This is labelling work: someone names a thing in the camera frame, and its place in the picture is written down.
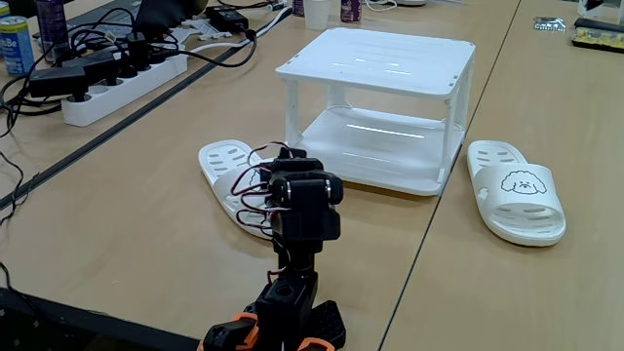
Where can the white paper cup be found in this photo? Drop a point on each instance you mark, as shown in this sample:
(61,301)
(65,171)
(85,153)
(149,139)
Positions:
(317,14)

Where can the tall purple drink can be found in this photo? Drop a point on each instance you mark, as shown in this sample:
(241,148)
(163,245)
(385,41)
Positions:
(52,24)

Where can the clear plastic box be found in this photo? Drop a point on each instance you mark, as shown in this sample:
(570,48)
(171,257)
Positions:
(602,9)

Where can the black power brick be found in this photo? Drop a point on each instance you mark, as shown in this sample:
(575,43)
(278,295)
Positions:
(226,18)

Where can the white plastic shoe rack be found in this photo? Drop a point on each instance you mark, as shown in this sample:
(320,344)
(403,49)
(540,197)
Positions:
(380,63)

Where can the black plug adapter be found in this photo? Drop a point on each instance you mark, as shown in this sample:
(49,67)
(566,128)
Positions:
(95,63)
(58,80)

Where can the white printed plastic parts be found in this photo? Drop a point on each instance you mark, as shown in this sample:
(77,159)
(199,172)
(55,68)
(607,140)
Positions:
(200,30)

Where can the white slipper with dog print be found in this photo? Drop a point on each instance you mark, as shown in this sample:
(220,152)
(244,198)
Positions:
(517,195)
(224,161)

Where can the yellow and black box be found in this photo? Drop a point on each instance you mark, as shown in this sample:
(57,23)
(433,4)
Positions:
(597,38)

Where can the white power strip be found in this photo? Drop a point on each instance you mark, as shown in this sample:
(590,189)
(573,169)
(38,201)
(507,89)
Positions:
(122,92)

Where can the black board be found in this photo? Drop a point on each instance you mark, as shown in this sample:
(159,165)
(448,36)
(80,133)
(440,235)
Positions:
(58,326)

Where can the blue drink can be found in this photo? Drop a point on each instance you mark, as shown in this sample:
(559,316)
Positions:
(17,46)

